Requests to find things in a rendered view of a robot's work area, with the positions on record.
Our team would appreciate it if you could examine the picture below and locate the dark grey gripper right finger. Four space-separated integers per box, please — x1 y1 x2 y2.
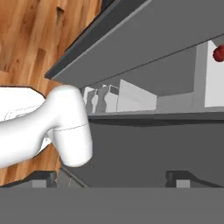
164 170 224 189

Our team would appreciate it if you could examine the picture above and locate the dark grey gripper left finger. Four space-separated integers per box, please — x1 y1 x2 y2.
0 170 58 189

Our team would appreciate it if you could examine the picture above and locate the white rounded column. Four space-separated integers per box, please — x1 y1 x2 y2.
0 84 95 170

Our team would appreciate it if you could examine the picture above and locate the red round vegetable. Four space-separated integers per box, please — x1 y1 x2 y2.
212 44 224 63

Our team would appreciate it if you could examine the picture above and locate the grey fridge door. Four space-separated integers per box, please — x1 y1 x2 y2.
44 0 224 88

